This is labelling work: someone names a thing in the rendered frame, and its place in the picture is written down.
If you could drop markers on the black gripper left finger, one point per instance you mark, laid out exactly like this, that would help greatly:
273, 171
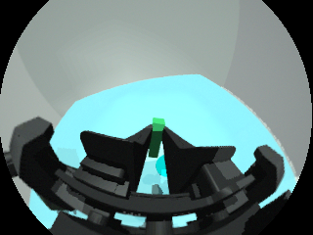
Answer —
130, 151

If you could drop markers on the green rectangular post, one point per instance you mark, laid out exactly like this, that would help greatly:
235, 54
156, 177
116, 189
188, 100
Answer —
158, 124

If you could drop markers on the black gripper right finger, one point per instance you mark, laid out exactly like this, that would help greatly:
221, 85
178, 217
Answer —
181, 158

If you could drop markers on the cyan circle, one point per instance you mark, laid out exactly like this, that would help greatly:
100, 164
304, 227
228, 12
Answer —
160, 166

